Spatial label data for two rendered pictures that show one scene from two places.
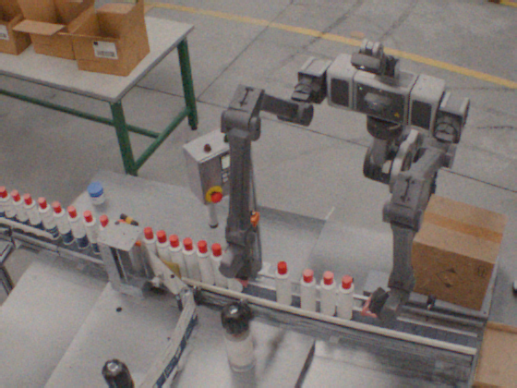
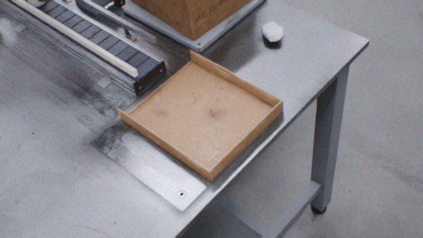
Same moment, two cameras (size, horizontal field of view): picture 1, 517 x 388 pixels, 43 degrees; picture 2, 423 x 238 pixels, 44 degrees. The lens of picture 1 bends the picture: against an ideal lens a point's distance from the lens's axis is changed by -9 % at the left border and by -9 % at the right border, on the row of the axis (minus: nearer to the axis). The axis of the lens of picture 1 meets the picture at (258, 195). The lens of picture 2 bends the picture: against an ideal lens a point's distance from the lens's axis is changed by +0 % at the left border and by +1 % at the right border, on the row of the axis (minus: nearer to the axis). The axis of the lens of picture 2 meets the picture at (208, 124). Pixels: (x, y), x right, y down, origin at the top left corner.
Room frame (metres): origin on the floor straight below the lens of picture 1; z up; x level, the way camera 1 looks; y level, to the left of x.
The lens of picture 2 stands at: (0.35, -1.20, 1.78)
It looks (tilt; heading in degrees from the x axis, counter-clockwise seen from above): 49 degrees down; 24
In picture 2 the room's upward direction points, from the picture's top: 9 degrees counter-clockwise
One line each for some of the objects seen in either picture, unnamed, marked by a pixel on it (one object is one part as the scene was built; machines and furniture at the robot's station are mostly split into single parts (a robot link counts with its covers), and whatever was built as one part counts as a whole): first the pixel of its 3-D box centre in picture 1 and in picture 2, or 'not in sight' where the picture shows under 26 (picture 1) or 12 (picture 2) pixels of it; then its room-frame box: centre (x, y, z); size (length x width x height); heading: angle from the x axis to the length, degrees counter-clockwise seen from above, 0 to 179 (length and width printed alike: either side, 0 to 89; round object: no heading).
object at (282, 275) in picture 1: (282, 284); not in sight; (1.49, -0.06, 0.98); 0.05 x 0.05 x 0.20
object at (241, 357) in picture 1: (237, 336); not in sight; (1.25, 0.10, 1.03); 0.09 x 0.09 x 0.30
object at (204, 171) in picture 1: (217, 165); not in sight; (1.66, 0.12, 1.38); 0.17 x 0.10 x 0.19; 120
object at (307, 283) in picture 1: (307, 291); not in sight; (1.44, -0.14, 0.98); 0.05 x 0.05 x 0.20
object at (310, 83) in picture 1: (306, 91); not in sight; (1.91, -0.19, 1.45); 0.09 x 0.08 x 0.12; 59
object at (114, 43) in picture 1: (110, 31); not in sight; (3.35, 0.74, 0.97); 0.51 x 0.39 x 0.37; 154
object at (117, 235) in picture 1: (119, 235); not in sight; (1.63, 0.48, 1.14); 0.14 x 0.11 x 0.01; 65
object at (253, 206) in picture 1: (248, 205); not in sight; (1.69, 0.03, 1.16); 0.04 x 0.04 x 0.67; 65
